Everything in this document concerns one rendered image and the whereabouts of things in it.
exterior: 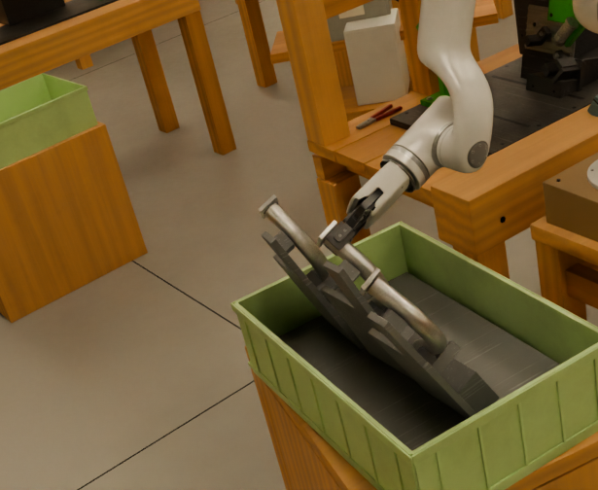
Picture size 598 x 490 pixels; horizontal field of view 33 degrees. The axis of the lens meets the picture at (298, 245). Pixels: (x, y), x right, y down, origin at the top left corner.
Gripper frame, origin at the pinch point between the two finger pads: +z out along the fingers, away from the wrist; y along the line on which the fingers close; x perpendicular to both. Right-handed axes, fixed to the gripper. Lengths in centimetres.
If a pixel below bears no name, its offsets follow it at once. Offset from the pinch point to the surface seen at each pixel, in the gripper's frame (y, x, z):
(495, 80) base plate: -99, -9, -92
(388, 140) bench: -91, -18, -54
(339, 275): 3.4, 4.5, 5.5
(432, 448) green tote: 10.3, 32.8, 17.7
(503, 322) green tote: -23.6, 31.3, -15.3
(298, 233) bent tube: -11.3, -7.3, 1.3
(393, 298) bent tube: 13.6, 13.7, 5.1
